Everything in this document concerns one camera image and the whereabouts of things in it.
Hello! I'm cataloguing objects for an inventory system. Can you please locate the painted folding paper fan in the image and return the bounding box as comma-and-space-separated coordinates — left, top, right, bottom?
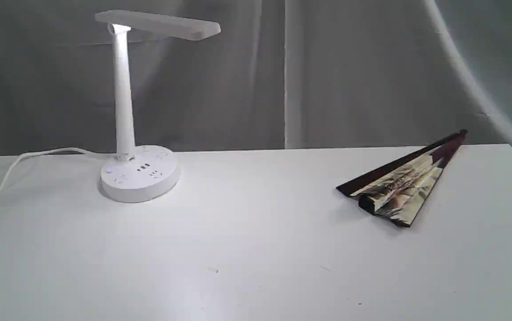
336, 129, 468, 227

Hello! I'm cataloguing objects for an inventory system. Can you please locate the white desk lamp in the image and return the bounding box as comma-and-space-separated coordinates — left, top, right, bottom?
95, 10, 221, 203

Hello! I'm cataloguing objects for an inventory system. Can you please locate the grey backdrop curtain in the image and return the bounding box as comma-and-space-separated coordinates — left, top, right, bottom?
0, 0, 512, 155

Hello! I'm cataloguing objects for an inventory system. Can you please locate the white lamp power cable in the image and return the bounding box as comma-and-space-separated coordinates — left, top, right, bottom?
0, 148, 115, 212

